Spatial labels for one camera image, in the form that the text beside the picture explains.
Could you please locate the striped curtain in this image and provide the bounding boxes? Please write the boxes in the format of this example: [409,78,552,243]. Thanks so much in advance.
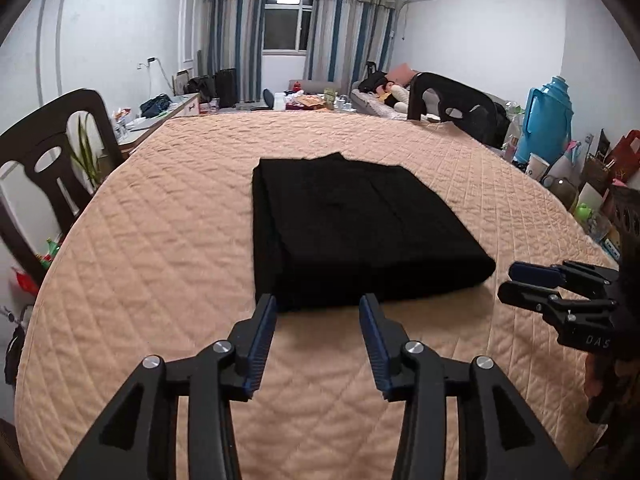
[305,0,402,95]
[201,0,270,107]

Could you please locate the dark handbag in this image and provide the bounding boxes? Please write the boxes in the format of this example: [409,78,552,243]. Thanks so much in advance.
[139,93,174,119]

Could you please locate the blue thermos jug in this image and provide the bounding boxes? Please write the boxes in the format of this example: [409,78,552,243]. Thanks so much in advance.
[513,76,573,166]

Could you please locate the green potted plant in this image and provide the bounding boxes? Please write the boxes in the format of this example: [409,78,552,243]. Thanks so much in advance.
[70,112,109,194]

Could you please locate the black pants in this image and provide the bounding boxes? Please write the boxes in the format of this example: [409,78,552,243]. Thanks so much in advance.
[251,152,497,314]

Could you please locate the cluttered low table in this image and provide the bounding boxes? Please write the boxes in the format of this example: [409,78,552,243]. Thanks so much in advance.
[284,87,353,112]

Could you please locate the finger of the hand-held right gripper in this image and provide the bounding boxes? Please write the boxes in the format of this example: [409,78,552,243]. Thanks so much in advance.
[508,261,622,288]
[497,281,620,323]

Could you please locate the grey sofa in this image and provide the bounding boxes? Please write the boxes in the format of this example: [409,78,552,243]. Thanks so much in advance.
[350,64,431,120]

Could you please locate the window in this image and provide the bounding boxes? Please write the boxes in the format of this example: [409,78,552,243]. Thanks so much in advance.
[262,0,316,54]

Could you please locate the black plastic chair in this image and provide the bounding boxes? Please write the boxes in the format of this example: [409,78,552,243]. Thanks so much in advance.
[407,72,512,149]
[0,88,127,287]

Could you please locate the white paper cup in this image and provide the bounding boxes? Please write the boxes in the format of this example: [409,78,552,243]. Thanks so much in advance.
[525,153,551,184]

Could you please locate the peach quilted blanket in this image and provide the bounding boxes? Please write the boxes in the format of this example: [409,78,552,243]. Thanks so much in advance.
[12,110,622,480]

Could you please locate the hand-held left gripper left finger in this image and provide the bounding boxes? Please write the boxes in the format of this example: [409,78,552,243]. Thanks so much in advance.
[60,294,278,480]

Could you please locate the white desk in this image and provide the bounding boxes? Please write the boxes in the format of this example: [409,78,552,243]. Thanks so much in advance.
[116,92,202,155]

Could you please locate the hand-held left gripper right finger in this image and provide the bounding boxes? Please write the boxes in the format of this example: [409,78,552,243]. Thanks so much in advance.
[359,294,571,480]

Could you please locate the black bags by curtain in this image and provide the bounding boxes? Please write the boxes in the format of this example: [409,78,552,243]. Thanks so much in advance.
[186,67,239,109]

